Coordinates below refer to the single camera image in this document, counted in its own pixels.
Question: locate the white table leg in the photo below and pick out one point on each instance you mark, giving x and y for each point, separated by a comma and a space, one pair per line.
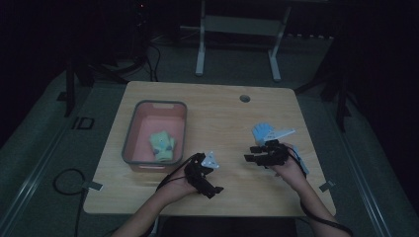
154, 225

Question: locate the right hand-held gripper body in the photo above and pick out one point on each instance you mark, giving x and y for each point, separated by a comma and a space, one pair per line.
276, 151

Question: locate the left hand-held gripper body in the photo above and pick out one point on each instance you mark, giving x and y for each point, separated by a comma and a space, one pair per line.
197, 174

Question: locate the pink plastic storage bin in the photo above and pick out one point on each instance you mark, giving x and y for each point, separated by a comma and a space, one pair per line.
145, 131

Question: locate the grey clip on table edge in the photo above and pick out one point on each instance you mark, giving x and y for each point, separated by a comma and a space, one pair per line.
93, 186
326, 186

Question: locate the plain green mitten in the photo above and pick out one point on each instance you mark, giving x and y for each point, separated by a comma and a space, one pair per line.
168, 153

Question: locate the black metal stand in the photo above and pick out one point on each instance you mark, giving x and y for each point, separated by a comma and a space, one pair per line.
341, 98
70, 89

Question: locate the white metal stand frame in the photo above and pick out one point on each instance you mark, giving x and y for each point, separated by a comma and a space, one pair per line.
242, 25

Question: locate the person's right hand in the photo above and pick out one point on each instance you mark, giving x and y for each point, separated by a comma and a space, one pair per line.
291, 171

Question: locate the person's left hand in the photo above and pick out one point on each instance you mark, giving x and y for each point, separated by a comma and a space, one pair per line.
178, 186

